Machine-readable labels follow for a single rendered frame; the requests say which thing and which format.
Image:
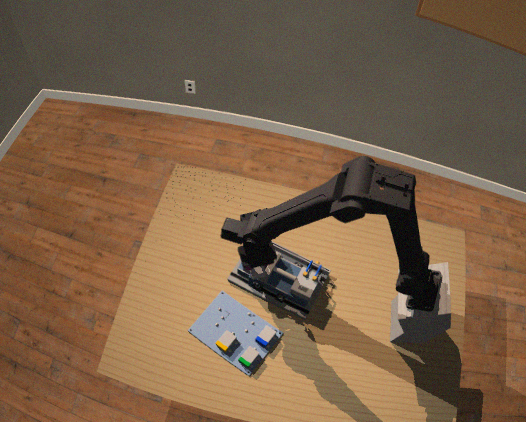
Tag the beige block with yellow end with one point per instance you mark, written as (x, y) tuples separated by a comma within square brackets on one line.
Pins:
[(226, 340)]

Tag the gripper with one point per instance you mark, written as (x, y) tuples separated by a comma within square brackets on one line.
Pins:
[(253, 259)]

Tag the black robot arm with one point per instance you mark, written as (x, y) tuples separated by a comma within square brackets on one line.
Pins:
[(359, 194)]

